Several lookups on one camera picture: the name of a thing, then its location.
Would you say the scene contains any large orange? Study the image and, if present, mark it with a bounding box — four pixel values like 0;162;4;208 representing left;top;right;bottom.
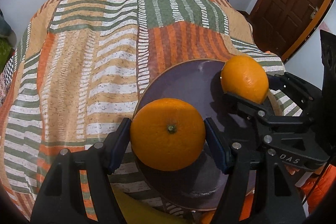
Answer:
220;55;269;104
130;98;206;171

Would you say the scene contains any purple ceramic plate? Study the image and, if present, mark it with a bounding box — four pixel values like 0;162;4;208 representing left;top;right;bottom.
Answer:
130;55;270;211

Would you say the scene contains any wooden door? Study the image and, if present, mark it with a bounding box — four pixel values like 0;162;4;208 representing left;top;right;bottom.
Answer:
250;0;333;60

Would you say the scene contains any striped patchwork bed cover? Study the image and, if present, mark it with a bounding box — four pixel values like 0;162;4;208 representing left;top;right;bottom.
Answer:
0;0;336;224

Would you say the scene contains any checkered quilt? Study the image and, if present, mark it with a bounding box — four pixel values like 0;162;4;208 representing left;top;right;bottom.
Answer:
0;56;14;106

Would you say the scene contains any green cardboard box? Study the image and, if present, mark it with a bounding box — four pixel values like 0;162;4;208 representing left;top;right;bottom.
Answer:
0;38;13;73

